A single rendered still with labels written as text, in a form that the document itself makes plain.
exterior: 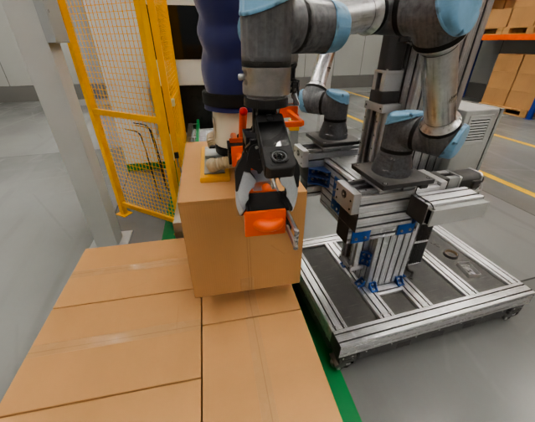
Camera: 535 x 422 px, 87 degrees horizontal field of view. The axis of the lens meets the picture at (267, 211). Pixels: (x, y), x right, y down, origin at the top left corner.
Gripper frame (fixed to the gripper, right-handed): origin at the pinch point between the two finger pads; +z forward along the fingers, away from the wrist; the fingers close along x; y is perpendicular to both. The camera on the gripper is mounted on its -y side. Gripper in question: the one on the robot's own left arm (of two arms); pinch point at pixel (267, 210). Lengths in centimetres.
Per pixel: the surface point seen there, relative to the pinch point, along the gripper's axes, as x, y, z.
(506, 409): -115, 0, 119
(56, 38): 92, 159, -28
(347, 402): -43, 16, 120
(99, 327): 58, 35, 66
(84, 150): 97, 160, 36
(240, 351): 6, 16, 66
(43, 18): 95, 158, -38
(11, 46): 520, 927, -14
